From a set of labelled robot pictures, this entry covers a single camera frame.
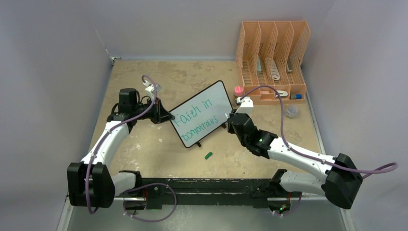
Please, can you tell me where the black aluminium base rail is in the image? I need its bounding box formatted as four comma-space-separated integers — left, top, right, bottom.
66, 177, 347, 211

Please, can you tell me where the green marker cap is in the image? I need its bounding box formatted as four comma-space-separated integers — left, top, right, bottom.
204, 152, 213, 159

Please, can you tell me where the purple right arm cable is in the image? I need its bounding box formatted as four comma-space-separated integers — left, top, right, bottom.
239, 85, 399, 179

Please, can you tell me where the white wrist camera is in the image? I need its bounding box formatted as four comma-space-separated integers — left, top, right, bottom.
235, 96, 254, 115
143, 80, 162, 100

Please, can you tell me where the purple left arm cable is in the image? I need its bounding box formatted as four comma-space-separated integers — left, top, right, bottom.
86, 75, 158, 215

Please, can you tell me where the white stapler in organizer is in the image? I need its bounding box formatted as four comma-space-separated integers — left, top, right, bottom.
275, 90, 289, 99

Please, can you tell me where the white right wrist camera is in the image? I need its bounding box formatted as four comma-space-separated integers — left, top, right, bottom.
235, 96, 254, 115

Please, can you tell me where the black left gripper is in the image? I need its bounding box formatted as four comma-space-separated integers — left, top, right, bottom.
132, 97, 173, 124

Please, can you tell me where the clear small plastic jar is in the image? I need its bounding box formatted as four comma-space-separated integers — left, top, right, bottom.
284, 104, 299, 119

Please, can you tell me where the blue capped item in organizer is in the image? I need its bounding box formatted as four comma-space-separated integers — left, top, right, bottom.
290, 94, 303, 100

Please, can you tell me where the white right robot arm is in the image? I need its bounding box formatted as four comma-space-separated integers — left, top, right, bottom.
227, 113, 363, 209

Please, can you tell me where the white whiteboard black frame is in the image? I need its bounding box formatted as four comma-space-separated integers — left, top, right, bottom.
170, 80, 232, 148

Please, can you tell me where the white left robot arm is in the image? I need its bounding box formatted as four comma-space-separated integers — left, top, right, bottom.
67, 84, 174, 213

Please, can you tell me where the pink cartoon bottle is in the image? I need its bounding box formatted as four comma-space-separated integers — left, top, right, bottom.
233, 86, 244, 99

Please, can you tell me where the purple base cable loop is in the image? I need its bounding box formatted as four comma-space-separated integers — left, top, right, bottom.
122, 182, 177, 224

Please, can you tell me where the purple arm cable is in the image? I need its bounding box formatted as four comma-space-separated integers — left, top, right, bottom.
86, 75, 158, 215
239, 85, 399, 179

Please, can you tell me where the peach plastic file organizer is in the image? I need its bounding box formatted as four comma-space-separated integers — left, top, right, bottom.
235, 21, 310, 105

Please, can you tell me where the grey tool in organizer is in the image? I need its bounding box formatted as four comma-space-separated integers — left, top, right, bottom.
286, 57, 293, 74

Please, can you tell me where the white long tool in organizer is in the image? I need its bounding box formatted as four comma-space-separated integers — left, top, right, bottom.
270, 59, 281, 81

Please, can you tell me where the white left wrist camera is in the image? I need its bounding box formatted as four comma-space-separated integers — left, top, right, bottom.
143, 80, 162, 100

